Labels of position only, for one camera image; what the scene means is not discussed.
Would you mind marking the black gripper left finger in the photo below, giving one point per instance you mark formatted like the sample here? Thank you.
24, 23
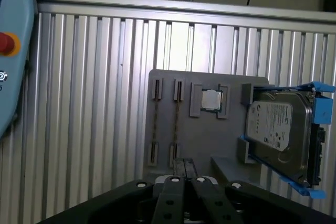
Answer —
168, 203

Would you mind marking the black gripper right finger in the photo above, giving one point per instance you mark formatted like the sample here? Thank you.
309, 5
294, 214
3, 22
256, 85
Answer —
218, 208

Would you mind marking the dark RAM stick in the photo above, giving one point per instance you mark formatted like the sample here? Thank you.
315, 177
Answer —
177, 119
155, 119

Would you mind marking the grey plastic parts rack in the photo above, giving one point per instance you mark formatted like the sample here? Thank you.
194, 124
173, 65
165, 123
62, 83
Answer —
210, 134

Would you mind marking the silver hard disk drive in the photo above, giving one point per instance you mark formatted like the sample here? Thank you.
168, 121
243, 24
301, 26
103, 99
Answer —
278, 121

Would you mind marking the silver topped CPU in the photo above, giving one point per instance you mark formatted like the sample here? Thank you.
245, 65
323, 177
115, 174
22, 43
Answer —
211, 100

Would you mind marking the pale blue teach pendant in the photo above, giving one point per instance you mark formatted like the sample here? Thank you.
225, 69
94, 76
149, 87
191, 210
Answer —
15, 90

